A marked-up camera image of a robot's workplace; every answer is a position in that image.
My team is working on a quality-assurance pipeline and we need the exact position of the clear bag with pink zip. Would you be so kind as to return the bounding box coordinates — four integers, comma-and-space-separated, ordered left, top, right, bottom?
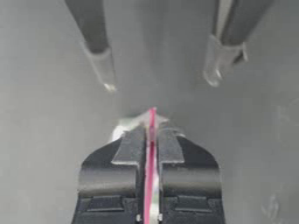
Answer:
111, 106, 174, 224

